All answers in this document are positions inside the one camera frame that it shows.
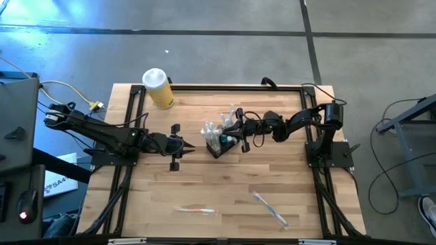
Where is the person's leg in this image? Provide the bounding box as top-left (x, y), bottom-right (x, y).
top-left (42, 210), bottom-right (81, 239)

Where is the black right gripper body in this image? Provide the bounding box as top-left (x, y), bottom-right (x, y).
top-left (234, 107), bottom-right (285, 154)

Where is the person's shoe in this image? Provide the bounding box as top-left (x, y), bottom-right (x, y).
top-left (417, 195), bottom-right (436, 234)

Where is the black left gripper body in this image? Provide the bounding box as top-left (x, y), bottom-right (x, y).
top-left (140, 123), bottom-right (187, 172)

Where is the grey desk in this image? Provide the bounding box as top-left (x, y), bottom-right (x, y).
top-left (0, 70), bottom-right (47, 241)

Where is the yellow cable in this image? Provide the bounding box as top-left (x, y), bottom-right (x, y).
top-left (0, 56), bottom-right (105, 112)

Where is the white bracket strip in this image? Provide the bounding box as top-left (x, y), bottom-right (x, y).
top-left (107, 238), bottom-right (148, 245)
top-left (298, 238), bottom-right (339, 245)

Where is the black floor cable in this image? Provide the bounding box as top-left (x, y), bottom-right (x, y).
top-left (367, 152), bottom-right (436, 215)

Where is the black right camera cable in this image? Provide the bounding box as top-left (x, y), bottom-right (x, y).
top-left (243, 111), bottom-right (266, 148)

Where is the black diagonal bar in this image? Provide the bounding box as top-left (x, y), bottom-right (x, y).
top-left (32, 146), bottom-right (93, 184)

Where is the black triangular bracket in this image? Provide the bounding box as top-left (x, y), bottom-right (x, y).
top-left (3, 125), bottom-right (27, 141)

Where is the black curved hook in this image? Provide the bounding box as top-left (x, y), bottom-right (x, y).
top-left (260, 76), bottom-right (279, 90)

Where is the white printed box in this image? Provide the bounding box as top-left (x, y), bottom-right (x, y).
top-left (43, 152), bottom-right (80, 198)

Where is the black computer mouse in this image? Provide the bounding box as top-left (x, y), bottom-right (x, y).
top-left (16, 189), bottom-right (39, 225)

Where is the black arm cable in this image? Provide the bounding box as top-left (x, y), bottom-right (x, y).
top-left (300, 82), bottom-right (348, 106)

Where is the blue-grey metal table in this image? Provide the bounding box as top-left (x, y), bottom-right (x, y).
top-left (376, 92), bottom-right (436, 201)

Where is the yellow bottle with white cap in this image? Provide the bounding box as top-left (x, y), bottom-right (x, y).
top-left (142, 67), bottom-right (175, 110)

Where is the black wire toothbrush caddy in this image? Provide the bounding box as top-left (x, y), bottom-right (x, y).
top-left (205, 126), bottom-right (242, 160)

